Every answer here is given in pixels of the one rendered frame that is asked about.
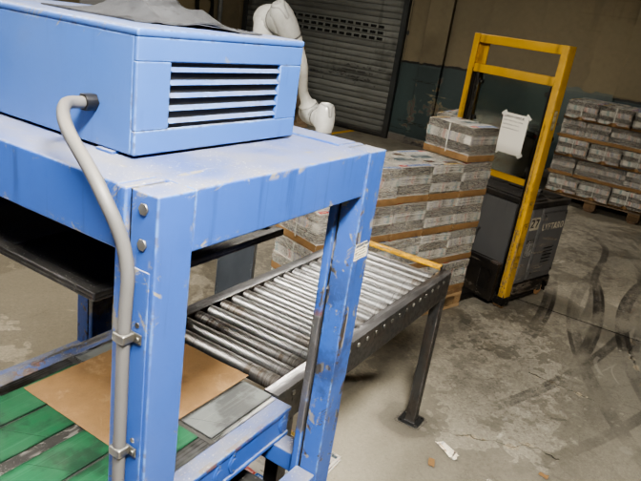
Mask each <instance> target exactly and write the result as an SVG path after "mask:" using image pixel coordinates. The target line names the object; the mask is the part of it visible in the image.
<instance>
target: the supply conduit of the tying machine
mask: <svg viewBox="0 0 641 481"><path fill-rule="evenodd" d="M99 104H100V103H99V100H98V97H97V94H92V93H80V94H79V95H68V96H65V97H63V98H61V99H60V100H59V102H58V104H57V106H56V120H57V124H58V127H59V130H60V132H61V134H62V136H63V137H64V139H65V141H66V143H67V145H68V147H69V148H70V150H71V152H72V154H73V156H74V158H75V159H76V161H77V163H78V165H79V166H80V168H81V170H82V172H83V173H84V175H85V177H86V179H87V181H88V182H89V184H90V186H91V188H92V190H93V193H94V196H95V198H96V200H97V202H98V204H99V206H100V208H101V210H102V212H103V215H104V217H105V219H106V221H107V223H108V225H109V227H110V230H111V232H112V235H113V238H114V243H115V247H116V250H117V255H118V260H119V268H120V292H119V303H118V315H117V324H116V331H114V332H113V334H112V340H113V341H114V342H116V353H115V381H114V435H113V443H112V444H110V445H109V454H110V455H112V456H113V467H112V481H124V479H125V456H126V455H127V454H128V453H129V454H130V455H131V456H132V457H134V458H136V449H135V448H134V447H132V446H131V445H129V444H127V443H126V433H127V410H128V387H129V364H130V343H132V342H134V343H136V344H138V345H141V342H142V336H141V335H139V334H137V333H135V332H133V331H132V330H131V327H132V314H133V302H134V256H133V250H132V247H131V243H130V239H129V235H128V232H127V229H126V227H125V224H124V222H123V219H122V218H121V215H120V213H119V211H118V209H117V207H116V205H115V202H114V199H113V197H112V195H111V193H110V191H109V189H108V186H107V184H106V182H105V180H104V178H103V177H102V175H101V173H100V172H99V170H98V168H97V166H96V164H95V163H94V161H93V158H92V157H91V155H90V153H89V152H88V150H87V148H86V147H85V145H84V143H83V142H82V140H81V138H80V137H79V135H78V133H77V131H76V130H75V128H74V126H73V123H72V118H71V109H80V110H83V111H96V110H97V108H98V106H99Z"/></svg>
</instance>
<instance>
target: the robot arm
mask: <svg viewBox="0 0 641 481"><path fill-rule="evenodd" d="M253 21H254V27H253V32H257V33H263V34H268V35H274V36H279V37H284V38H290V39H296V40H300V41H302V37H301V33H300V26H299V23H298V21H297V18H296V16H295V14H294V12H293V10H292V9H291V7H290V6H289V5H288V4H287V3H286V2H285V1H283V0H277V1H275V2H274V3H273V4H265V5H262V6H260V7H259V8H257V10H256V11H255V13H254V17H253ZM298 93H299V97H300V105H299V116H300V119H301V120H302V121H303V122H305V123H306V124H308V125H311V126H314V127H315V128H316V131H315V132H319V133H323V134H327V135H332V130H333V128H334V124H335V115H336V114H335V106H334V105H333V104H331V103H328V102H321V103H320V105H319V104H318V102H317V101H316V99H313V98H311V96H310V94H309V93H308V64H307V59H306V55H305V50H304V47H303V50H302V58H301V65H300V79H299V86H298Z"/></svg>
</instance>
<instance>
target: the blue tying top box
mask: <svg viewBox="0 0 641 481"><path fill-rule="evenodd" d="M41 3H49V4H57V5H67V6H90V5H87V4H78V3H71V2H62V1H53V0H0V112H2V113H5V114H8V115H13V116H16V117H19V118H22V119H25V120H27V121H30V122H33V123H36V124H39V125H42V126H45V127H47V128H50V129H53V130H55V131H58V132H60V130H59V127H58V124H57V120H56V106H57V104H58V102H59V100H60V99H61V98H63V97H65V96H68V95H79V94H80V93H92V94H97V97H98V100H99V103H100V104H99V106H98V108H97V110H96V111H83V110H80V109H71V118H72V123H73V126H74V128H75V130H76V131H77V133H78V135H79V137H80V138H81V139H84V140H87V141H90V142H92V143H95V144H98V145H101V146H104V147H107V148H110V149H113V150H116V151H118V152H121V153H124V154H127V155H130V156H133V157H136V156H143V155H150V154H157V153H165V152H172V151H179V150H186V149H194V148H200V147H208V146H215V145H222V144H229V143H237V142H243V141H251V140H258V139H265V138H273V137H280V136H291V135H292V133H293V125H294V116H295V110H296V102H297V94H298V86H299V79H300V65H301V58H302V50H303V47H304V42H303V41H300V40H296V39H290V38H284V37H279V36H274V35H268V34H263V33H262V35H252V34H245V33H240V32H236V31H227V30H224V29H220V28H215V27H209V26H204V25H199V24H197V25H190V26H175V25H167V24H163V23H157V22H154V23H142V22H134V21H130V20H125V19H120V18H115V17H110V16H105V15H99V14H93V13H88V12H83V11H78V10H69V9H64V8H58V7H53V6H48V5H42V4H41Z"/></svg>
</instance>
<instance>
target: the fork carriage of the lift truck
mask: <svg viewBox="0 0 641 481"><path fill-rule="evenodd" d="M468 259H469V263H468V266H467V267H466V272H465V280H464V285H463V286H465V287H467V288H469V289H471V290H473V291H474V293H473V294H475V295H477V296H479V297H481V298H482V299H484V300H486V301H488V302H489V301H493V297H494V293H495V289H496V286H497V282H498V279H499V275H500V271H501V268H502V263H501V262H499V261H496V260H494V259H492V258H490V257H488V256H485V255H483V254H481V253H479V252H477V251H474V250H472V249H471V255H470V258H468Z"/></svg>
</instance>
